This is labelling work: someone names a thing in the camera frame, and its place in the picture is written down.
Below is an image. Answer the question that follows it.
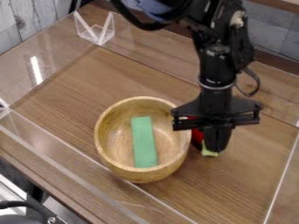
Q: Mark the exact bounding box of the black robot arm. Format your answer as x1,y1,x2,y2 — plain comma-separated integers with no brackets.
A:
111,0,261,153

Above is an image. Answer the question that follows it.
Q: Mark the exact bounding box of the black metal bracket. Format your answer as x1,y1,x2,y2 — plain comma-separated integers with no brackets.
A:
25,195,60,224

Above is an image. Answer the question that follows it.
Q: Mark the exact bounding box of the red plush strawberry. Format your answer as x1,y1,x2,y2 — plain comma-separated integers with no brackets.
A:
191,129,219,157

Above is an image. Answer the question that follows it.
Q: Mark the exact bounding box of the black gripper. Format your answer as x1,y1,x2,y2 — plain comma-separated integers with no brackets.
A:
171,97,263,152

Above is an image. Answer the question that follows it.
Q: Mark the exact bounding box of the green rectangular block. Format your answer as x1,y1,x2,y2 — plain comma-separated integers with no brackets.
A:
131,116,157,168

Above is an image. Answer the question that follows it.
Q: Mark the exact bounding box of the clear acrylic enclosure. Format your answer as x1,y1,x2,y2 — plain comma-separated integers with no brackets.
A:
0,17,299,224

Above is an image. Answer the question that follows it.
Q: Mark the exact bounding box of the wooden bowl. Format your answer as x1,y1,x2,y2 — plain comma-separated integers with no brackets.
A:
95,96,191,183

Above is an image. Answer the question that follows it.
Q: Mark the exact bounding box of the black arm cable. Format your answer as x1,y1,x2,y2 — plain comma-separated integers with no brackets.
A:
233,66,261,98

